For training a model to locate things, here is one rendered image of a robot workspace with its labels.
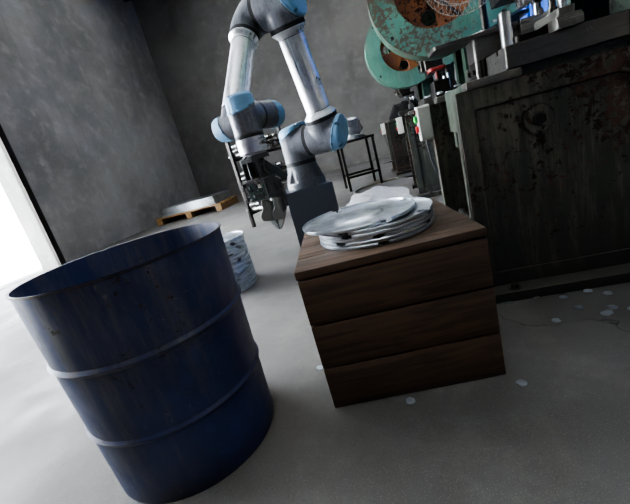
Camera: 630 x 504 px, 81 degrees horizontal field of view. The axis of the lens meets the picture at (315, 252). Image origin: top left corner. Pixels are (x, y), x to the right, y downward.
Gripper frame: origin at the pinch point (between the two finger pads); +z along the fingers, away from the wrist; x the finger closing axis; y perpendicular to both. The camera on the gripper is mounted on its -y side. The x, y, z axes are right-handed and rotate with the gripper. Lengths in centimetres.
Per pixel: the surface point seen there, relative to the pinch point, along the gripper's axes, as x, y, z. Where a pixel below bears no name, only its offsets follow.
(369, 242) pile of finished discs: 29.6, 15.0, 4.5
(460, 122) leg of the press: 49, -28, -14
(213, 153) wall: -481, -598, -60
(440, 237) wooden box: 44.1, 14.0, 5.8
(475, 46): 55, -52, -34
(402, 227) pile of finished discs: 35.9, 9.3, 3.8
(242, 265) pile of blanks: -61, -53, 28
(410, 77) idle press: -8, -356, -60
